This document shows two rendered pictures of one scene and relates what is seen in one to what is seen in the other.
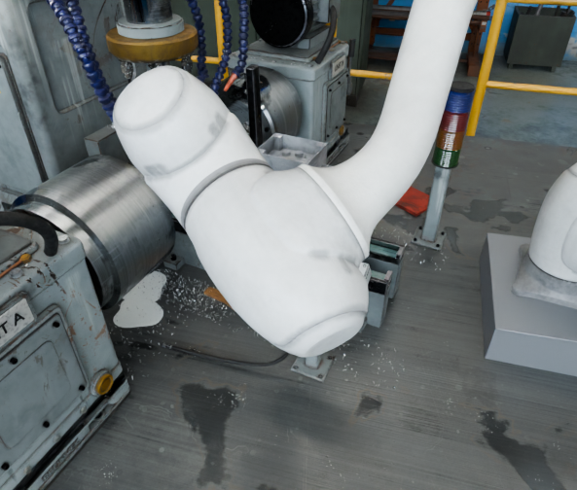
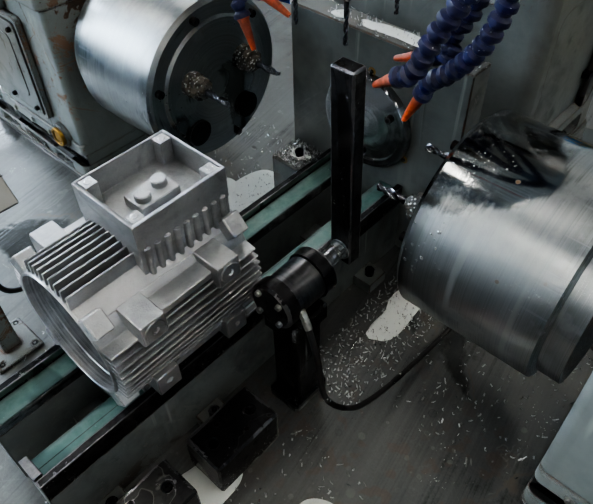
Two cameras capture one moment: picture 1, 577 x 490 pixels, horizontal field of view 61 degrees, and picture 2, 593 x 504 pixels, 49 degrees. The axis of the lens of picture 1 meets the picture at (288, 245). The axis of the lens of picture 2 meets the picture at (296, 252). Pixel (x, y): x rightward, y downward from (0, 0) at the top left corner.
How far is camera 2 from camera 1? 129 cm
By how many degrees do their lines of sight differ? 74
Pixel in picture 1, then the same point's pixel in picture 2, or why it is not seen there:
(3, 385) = not seen: outside the picture
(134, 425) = (48, 185)
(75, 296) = (35, 35)
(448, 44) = not seen: outside the picture
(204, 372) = not seen: hidden behind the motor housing
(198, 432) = (4, 228)
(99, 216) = (100, 13)
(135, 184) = (148, 30)
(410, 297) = not seen: outside the picture
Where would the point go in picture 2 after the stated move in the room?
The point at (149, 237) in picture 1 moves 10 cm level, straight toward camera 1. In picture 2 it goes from (115, 84) to (45, 87)
